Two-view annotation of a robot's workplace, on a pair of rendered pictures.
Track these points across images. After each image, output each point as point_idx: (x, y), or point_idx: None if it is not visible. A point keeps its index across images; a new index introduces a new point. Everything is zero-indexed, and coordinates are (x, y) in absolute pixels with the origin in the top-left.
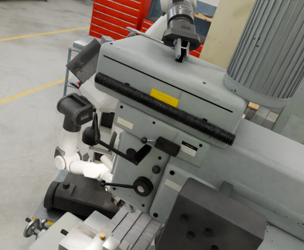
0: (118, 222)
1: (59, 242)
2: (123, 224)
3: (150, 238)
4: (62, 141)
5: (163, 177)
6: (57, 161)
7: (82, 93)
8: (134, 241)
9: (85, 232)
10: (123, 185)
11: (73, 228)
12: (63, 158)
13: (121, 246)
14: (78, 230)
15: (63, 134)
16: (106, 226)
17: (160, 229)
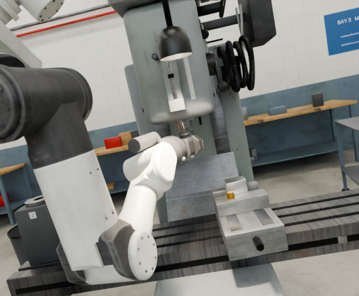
0: (170, 246)
1: (281, 225)
2: (170, 241)
3: (170, 222)
4: (103, 195)
5: (205, 41)
6: (142, 253)
7: None
8: (188, 225)
9: (236, 222)
10: (218, 70)
11: (246, 231)
12: (136, 229)
13: (223, 189)
14: (241, 226)
15: (95, 171)
16: (191, 248)
17: (251, 50)
